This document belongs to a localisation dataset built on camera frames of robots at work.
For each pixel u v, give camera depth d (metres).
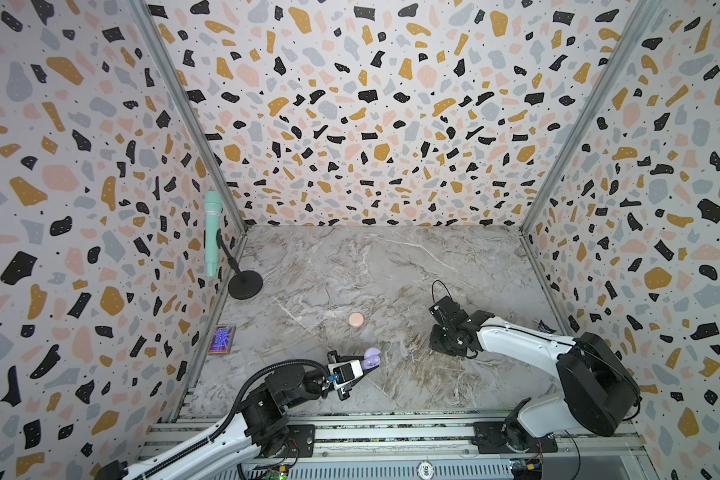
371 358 0.65
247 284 1.03
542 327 0.90
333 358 0.64
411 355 0.88
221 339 0.90
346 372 0.55
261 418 0.56
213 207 0.80
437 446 0.73
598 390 0.44
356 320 0.95
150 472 0.46
